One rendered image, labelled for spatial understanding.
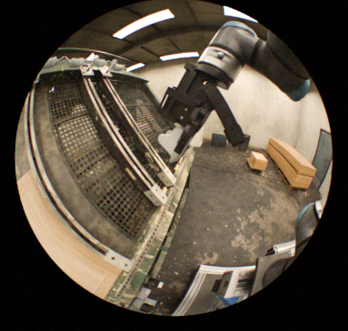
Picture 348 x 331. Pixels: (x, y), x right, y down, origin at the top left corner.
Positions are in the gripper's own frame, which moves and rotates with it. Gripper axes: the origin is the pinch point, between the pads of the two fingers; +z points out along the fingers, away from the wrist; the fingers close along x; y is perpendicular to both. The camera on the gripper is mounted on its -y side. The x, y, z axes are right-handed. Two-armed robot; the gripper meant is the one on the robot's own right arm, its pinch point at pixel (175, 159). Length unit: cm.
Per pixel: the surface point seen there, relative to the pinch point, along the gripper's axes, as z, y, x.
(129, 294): 43, -19, 45
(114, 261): 34.4, -3.9, 29.3
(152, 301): 46, -32, 46
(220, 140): 80, -75, -384
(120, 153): 24.5, 26.4, -10.9
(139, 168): 29.2, 15.5, -15.5
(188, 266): 107, -79, 8
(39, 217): 25, 26, 42
